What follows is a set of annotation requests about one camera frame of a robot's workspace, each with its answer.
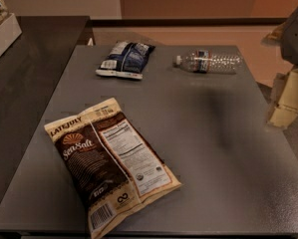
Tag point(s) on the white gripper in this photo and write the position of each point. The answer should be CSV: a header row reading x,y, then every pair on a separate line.
x,y
296,39

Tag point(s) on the brown Late July chip bag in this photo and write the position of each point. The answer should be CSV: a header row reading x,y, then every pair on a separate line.
x,y
114,169

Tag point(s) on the clear plastic water bottle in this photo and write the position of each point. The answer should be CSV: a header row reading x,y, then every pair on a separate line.
x,y
206,62

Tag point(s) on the blue snack bag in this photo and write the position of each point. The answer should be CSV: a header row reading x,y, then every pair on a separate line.
x,y
126,60

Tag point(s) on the dark wooden side table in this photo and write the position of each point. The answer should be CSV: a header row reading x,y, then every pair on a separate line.
x,y
29,73

